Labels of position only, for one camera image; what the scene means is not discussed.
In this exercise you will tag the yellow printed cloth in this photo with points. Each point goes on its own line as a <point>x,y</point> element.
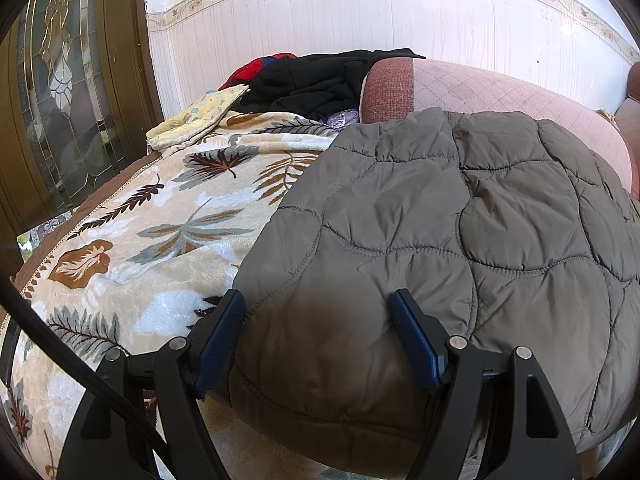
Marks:
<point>195,115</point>

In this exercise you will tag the brown cushion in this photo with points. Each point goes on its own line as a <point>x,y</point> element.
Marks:
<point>632,90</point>

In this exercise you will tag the pink sofa backrest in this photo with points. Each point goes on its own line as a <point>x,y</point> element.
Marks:
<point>500,95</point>

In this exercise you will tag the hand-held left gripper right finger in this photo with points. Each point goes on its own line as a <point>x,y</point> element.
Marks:
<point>415,340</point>

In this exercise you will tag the leaf print blanket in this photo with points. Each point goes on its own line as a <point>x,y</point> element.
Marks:
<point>150,260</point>

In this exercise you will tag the wooden stained glass door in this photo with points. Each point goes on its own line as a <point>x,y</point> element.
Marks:
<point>125,60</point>

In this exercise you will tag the purple cloth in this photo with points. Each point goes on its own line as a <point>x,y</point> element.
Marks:
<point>342,119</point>

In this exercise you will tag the red garment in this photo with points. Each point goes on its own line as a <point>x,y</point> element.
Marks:
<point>250,71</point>

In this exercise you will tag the grey quilted jacket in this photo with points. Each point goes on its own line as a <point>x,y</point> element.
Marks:
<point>425,210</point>

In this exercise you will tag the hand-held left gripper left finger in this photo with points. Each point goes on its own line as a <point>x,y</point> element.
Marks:
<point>220,340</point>

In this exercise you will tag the black garment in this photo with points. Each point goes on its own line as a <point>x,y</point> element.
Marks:
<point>310,85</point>

